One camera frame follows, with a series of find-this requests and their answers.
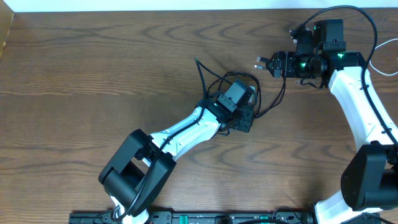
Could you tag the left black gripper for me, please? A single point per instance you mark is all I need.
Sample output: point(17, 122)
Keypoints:
point(246, 121)

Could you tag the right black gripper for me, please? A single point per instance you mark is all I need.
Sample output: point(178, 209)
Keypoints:
point(289, 58)

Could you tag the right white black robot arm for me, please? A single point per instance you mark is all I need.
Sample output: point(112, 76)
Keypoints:
point(369, 183)

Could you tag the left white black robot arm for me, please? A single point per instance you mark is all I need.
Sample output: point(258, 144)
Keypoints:
point(139, 169)

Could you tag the cardboard box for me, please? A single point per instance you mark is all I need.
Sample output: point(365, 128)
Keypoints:
point(6, 19)

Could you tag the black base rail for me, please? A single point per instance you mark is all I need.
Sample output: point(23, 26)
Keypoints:
point(285, 215)

